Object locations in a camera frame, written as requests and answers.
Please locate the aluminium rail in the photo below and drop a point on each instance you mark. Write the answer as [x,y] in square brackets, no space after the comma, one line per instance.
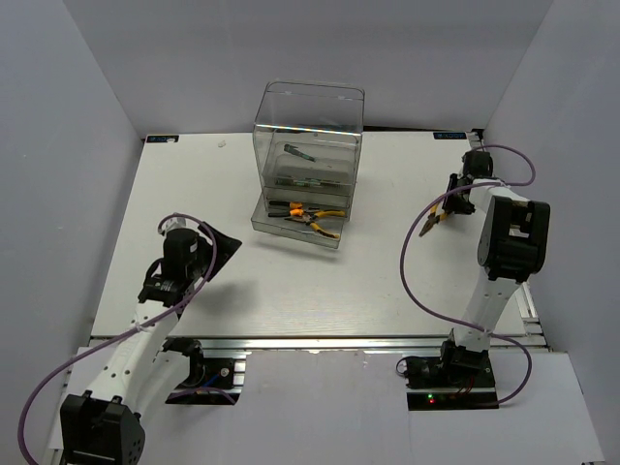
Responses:
[511,248]
[328,343]

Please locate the yellow handled small pliers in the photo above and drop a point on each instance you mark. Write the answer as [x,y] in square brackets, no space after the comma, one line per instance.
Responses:
[434,217]

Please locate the left blue label sticker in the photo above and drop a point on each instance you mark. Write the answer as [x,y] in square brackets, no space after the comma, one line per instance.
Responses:
[162,139]

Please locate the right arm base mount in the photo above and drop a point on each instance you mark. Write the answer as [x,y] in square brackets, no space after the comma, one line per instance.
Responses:
[432,387]

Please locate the green black screwdriver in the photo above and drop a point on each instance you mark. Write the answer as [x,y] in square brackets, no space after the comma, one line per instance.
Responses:
[292,182]
[317,183]
[294,151]

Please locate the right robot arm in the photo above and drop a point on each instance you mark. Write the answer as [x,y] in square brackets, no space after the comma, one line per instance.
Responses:
[451,354]

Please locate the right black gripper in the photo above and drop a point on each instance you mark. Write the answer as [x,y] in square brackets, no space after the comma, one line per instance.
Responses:
[449,203]

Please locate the right blue label sticker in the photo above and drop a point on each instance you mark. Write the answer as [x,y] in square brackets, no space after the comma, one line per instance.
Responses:
[449,135]

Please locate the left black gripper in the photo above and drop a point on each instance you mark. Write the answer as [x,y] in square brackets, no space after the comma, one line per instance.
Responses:
[227,246]

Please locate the blue label sticker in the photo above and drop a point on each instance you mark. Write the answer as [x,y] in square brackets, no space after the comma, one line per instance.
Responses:
[449,135]
[162,139]

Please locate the yellow handled needle-nose pliers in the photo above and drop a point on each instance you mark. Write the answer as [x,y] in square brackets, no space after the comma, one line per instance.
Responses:
[311,219]

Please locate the orange handled pliers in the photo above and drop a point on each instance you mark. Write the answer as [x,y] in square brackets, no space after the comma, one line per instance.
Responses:
[285,209]

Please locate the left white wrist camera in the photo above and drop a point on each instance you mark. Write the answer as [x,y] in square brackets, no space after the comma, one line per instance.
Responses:
[170,224]

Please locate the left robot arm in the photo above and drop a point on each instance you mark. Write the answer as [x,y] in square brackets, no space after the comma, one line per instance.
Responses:
[106,423]

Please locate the right aluminium rail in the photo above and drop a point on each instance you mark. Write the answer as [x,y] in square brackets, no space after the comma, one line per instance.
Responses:
[511,248]

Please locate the clear hinged cabinet lid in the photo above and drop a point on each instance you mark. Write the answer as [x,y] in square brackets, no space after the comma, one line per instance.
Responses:
[311,106]

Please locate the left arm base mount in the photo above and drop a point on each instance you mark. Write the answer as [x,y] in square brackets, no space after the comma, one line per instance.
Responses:
[219,382]

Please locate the clear plastic drawer cabinet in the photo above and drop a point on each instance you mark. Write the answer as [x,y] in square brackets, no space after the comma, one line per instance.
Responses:
[337,160]

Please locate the front aluminium rail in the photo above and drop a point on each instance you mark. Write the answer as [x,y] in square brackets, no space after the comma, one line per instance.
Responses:
[328,343]

